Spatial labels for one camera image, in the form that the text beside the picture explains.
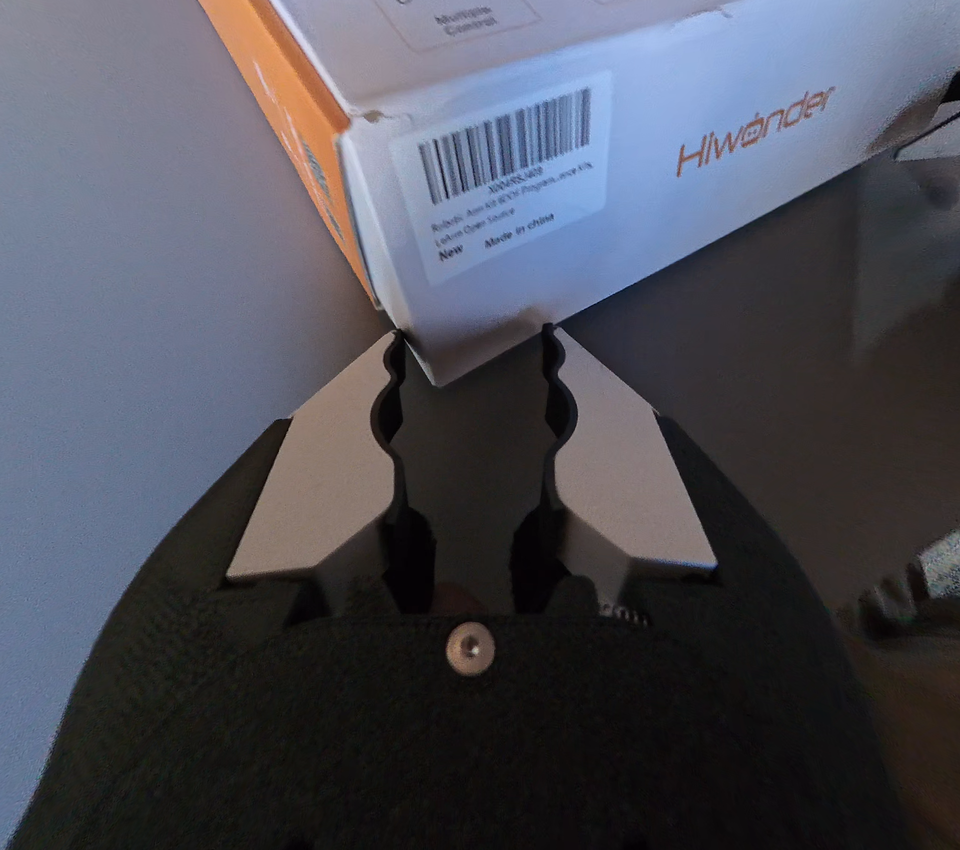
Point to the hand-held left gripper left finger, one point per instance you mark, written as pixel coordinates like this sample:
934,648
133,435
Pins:
315,490

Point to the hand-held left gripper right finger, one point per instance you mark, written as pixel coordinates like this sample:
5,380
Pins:
630,490

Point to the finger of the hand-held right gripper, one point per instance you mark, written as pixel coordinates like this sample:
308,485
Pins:
934,141

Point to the white and orange cardboard box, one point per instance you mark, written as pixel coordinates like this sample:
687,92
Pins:
675,227

